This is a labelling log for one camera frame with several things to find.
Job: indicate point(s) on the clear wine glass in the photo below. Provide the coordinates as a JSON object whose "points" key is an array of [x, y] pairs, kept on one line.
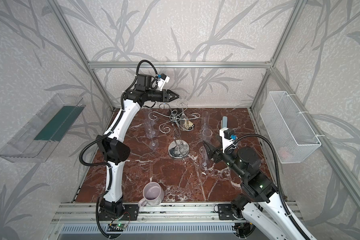
{"points": [[205, 120]]}

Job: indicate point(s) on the green circuit board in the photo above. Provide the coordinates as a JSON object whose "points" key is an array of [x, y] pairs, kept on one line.
{"points": [[117, 227]]}

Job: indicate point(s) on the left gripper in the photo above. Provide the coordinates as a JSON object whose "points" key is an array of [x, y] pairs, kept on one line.
{"points": [[165, 96]]}

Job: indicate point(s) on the clear acrylic wall shelf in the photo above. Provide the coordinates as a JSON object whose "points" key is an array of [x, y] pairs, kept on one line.
{"points": [[36, 141]]}

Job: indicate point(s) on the white wire wall basket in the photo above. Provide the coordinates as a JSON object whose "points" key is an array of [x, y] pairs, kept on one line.
{"points": [[288, 127]]}

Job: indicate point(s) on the black yellow work glove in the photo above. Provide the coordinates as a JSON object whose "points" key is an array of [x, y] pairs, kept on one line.
{"points": [[186, 125]]}

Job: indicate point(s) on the lilac ceramic mug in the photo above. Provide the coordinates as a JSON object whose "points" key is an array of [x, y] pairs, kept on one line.
{"points": [[153, 195]]}

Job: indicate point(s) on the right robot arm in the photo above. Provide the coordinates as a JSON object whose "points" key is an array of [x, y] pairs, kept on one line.
{"points": [[259, 188]]}

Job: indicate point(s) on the chrome wine glass rack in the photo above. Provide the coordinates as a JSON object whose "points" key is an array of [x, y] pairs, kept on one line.
{"points": [[178, 148]]}

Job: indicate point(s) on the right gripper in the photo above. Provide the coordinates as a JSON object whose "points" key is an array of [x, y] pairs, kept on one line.
{"points": [[217, 154]]}

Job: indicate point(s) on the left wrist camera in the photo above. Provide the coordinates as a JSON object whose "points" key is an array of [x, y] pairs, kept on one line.
{"points": [[162, 79]]}

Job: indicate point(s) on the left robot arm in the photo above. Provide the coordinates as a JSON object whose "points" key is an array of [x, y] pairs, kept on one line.
{"points": [[145, 88]]}

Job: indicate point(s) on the aluminium front rail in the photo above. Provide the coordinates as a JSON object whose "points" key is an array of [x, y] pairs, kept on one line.
{"points": [[187, 212]]}

